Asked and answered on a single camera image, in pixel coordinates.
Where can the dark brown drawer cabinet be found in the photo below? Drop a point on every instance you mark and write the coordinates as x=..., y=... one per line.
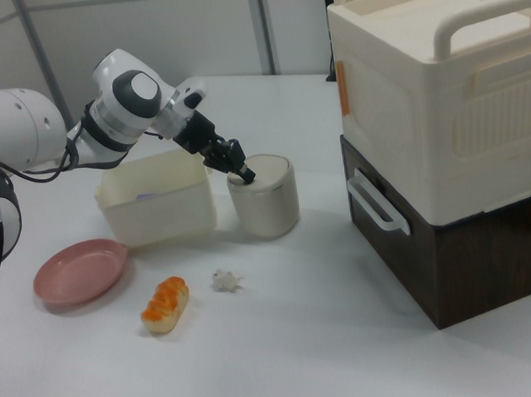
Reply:
x=483, y=273

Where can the bread with orange topping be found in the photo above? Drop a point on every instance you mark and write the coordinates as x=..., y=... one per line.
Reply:
x=164, y=312

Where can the cream small trash can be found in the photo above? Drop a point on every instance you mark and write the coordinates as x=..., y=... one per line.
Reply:
x=266, y=212

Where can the grey partition post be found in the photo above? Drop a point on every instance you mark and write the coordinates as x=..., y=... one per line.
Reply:
x=266, y=23

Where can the crumpled white paper ball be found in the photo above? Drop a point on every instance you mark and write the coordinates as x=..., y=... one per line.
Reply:
x=223, y=281

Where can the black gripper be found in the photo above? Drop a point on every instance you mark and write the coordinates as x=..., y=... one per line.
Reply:
x=196, y=135

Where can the pink plate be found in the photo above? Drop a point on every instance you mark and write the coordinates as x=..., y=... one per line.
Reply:
x=78, y=275

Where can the black clamped stand pole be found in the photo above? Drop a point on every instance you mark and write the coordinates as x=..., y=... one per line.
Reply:
x=328, y=28

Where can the cream trash can lid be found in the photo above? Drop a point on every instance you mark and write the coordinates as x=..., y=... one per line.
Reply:
x=270, y=168

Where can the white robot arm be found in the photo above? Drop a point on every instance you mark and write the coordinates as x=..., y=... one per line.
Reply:
x=11, y=126

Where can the cream plastic storage bin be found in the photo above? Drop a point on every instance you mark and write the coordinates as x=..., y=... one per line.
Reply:
x=157, y=221

